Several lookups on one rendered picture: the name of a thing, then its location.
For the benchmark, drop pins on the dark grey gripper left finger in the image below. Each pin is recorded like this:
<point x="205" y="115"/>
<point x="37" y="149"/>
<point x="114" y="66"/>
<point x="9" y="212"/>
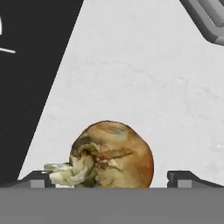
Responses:
<point x="37" y="178"/>

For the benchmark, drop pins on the black hob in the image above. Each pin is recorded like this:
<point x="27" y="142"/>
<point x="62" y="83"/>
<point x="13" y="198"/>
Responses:
<point x="27" y="84"/>

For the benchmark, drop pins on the grey sink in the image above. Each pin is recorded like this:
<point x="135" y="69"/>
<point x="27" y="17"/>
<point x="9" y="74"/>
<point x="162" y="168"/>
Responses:
<point x="207" y="18"/>

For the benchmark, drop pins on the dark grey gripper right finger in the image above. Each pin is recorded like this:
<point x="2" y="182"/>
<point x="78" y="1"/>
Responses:
<point x="183" y="178"/>

